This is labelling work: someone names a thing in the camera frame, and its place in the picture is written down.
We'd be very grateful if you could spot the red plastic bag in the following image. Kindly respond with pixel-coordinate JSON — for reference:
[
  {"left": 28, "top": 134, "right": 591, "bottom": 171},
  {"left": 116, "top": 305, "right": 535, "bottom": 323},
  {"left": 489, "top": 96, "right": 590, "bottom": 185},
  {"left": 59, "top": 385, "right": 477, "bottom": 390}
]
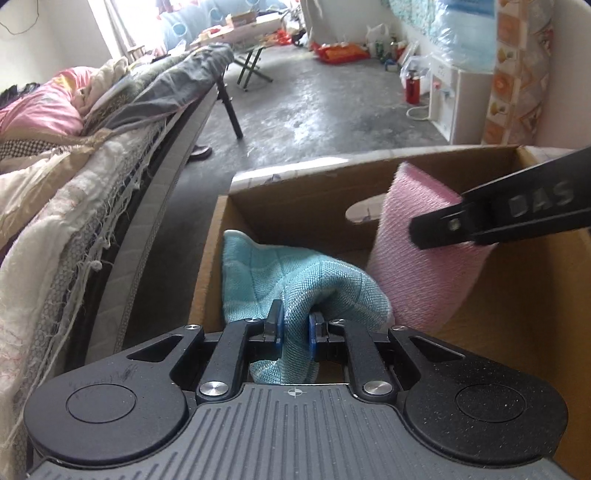
[{"left": 311, "top": 41, "right": 371, "bottom": 64}]

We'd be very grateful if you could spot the teal patterned wall cloth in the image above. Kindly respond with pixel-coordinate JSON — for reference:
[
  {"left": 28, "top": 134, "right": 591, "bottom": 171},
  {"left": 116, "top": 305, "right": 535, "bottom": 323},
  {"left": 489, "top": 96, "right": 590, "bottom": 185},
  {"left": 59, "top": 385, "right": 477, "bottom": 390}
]
[{"left": 382, "top": 0, "right": 459, "bottom": 37}]

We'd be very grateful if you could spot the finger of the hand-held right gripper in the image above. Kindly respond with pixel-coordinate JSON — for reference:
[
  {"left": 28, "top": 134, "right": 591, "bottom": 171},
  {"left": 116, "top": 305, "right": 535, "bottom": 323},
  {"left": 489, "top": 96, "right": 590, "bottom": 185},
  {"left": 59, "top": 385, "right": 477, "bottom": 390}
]
[{"left": 410, "top": 147, "right": 591, "bottom": 251}]

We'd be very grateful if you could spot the blue water jug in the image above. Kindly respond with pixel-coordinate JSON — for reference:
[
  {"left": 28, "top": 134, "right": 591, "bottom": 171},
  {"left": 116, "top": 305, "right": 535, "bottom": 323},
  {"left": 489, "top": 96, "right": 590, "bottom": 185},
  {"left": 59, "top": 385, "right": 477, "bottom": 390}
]
[{"left": 427, "top": 0, "right": 500, "bottom": 73}]

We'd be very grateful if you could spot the red bottle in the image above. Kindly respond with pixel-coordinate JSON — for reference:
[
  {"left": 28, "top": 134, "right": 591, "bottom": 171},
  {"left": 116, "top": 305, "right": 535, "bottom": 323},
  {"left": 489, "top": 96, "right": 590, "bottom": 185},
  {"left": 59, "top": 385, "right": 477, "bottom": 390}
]
[{"left": 405, "top": 68, "right": 422, "bottom": 105}]

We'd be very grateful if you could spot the cardboard box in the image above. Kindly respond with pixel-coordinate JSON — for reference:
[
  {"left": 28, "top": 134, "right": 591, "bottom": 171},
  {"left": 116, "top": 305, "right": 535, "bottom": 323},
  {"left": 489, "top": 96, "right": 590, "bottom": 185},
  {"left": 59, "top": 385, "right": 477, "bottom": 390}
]
[{"left": 189, "top": 145, "right": 591, "bottom": 480}]

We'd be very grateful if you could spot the pink knitted cloth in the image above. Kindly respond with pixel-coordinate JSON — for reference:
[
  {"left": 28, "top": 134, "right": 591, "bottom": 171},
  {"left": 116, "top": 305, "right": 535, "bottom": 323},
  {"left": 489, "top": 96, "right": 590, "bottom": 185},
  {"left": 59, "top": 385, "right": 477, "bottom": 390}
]
[{"left": 367, "top": 161, "right": 497, "bottom": 330}]

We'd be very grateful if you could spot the pink quilt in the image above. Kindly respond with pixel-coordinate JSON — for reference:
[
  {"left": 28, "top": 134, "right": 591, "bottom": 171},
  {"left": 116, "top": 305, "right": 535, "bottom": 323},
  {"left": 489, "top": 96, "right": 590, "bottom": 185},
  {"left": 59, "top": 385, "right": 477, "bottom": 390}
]
[{"left": 0, "top": 67, "right": 100, "bottom": 139}]

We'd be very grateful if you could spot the grey blanket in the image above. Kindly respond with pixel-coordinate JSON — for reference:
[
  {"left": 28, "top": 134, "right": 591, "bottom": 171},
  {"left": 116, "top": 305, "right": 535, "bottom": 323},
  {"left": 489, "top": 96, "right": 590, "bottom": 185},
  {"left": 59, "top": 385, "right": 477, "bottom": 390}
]
[{"left": 88, "top": 44, "right": 235, "bottom": 131}]

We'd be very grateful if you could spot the dark green folding stool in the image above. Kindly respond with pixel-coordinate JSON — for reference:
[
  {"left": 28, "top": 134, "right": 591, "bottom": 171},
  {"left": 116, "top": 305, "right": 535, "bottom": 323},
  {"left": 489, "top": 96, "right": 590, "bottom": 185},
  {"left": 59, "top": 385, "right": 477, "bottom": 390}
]
[{"left": 236, "top": 45, "right": 274, "bottom": 92}]

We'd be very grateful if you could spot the blue circle patterned cloth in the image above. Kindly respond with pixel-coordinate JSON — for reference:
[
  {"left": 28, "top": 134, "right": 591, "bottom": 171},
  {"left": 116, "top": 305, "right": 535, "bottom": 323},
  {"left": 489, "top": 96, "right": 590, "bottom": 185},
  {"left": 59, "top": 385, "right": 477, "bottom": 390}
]
[{"left": 157, "top": 0, "right": 243, "bottom": 49}]

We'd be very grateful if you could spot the white folding table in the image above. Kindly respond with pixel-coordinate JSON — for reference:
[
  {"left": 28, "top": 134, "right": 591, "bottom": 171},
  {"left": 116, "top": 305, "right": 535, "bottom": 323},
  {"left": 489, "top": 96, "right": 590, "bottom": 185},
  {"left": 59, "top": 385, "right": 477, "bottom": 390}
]
[{"left": 191, "top": 11, "right": 284, "bottom": 52}]

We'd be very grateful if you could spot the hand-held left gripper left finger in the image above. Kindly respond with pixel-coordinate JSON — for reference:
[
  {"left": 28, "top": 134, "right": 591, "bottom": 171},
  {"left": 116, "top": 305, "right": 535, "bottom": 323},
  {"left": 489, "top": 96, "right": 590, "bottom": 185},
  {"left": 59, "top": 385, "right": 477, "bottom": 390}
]
[{"left": 124, "top": 299, "right": 284, "bottom": 402}]

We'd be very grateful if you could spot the teal checked cloth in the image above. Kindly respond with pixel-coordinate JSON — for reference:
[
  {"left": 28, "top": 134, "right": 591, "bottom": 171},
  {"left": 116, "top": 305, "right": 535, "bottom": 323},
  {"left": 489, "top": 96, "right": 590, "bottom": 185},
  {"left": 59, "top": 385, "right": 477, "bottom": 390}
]
[{"left": 221, "top": 229, "right": 395, "bottom": 385}]

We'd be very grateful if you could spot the grey curtain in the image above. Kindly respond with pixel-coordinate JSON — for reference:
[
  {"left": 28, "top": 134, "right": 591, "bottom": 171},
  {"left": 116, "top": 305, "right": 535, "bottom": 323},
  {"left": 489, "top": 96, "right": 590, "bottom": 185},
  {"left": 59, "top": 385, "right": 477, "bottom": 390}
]
[{"left": 305, "top": 0, "right": 325, "bottom": 44}]

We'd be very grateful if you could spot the white water dispenser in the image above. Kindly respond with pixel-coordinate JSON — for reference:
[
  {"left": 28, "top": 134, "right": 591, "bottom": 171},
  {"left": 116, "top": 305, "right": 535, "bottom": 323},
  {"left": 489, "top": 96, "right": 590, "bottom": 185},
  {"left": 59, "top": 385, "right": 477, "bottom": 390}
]
[{"left": 428, "top": 60, "right": 498, "bottom": 147}]

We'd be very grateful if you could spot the floral patterned board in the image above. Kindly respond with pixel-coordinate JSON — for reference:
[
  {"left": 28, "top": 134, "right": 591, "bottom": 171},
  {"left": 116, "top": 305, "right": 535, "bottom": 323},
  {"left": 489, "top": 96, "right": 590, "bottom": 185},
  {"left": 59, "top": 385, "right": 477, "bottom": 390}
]
[{"left": 480, "top": 0, "right": 555, "bottom": 147}]

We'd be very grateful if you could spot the white plastic bag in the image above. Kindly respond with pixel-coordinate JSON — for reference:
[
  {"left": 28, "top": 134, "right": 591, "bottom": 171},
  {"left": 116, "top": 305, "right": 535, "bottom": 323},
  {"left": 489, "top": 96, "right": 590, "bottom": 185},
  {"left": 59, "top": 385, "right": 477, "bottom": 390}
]
[{"left": 366, "top": 23, "right": 394, "bottom": 48}]

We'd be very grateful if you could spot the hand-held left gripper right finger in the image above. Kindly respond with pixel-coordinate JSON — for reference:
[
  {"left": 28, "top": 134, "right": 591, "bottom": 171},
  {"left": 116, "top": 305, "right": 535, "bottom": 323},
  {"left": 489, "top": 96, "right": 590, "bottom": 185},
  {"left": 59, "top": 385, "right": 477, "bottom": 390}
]
[{"left": 308, "top": 311, "right": 467, "bottom": 400}]

